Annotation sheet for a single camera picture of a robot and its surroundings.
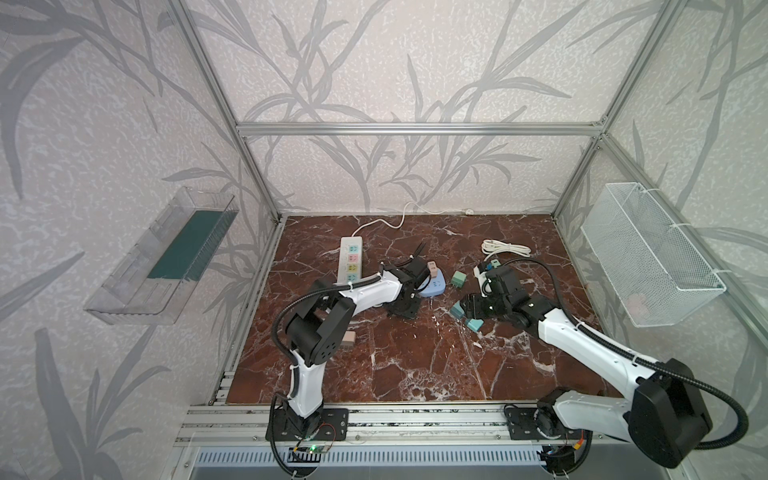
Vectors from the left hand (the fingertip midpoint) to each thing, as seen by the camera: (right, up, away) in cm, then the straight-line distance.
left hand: (410, 304), depth 93 cm
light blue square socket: (+8, +5, +3) cm, 10 cm away
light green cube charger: (+16, +7, +6) cm, 19 cm away
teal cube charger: (+20, -5, -4) cm, 21 cm away
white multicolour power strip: (-21, +13, +11) cm, 27 cm away
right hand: (+17, +5, -8) cm, 19 cm away
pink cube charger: (+7, +11, +3) cm, 14 cm away
